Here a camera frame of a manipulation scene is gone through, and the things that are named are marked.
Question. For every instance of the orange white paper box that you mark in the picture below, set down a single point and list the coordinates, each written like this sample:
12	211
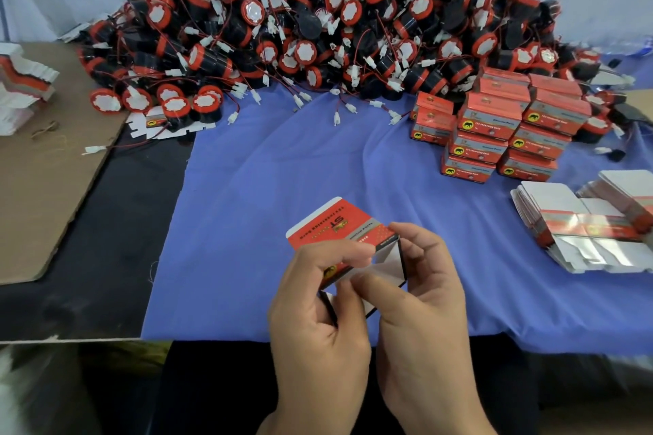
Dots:
490	116
505	84
541	142
437	104
556	113
480	148
528	168
469	169
332	217
431	130
559	84

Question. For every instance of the blue cloth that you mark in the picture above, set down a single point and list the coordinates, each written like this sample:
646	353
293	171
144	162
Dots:
235	175

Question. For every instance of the rubber band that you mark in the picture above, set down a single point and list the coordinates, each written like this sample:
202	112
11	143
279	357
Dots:
45	130

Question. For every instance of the person's right hand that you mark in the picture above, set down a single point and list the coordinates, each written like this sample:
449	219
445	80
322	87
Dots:
429	343

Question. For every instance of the pile of black red buzzers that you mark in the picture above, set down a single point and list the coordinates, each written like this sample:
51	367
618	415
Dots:
326	12

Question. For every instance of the stack of paper boxes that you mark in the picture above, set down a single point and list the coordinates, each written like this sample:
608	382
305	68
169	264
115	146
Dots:
577	215
22	83

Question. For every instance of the person's left hand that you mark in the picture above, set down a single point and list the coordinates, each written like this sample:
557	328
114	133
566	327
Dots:
316	348

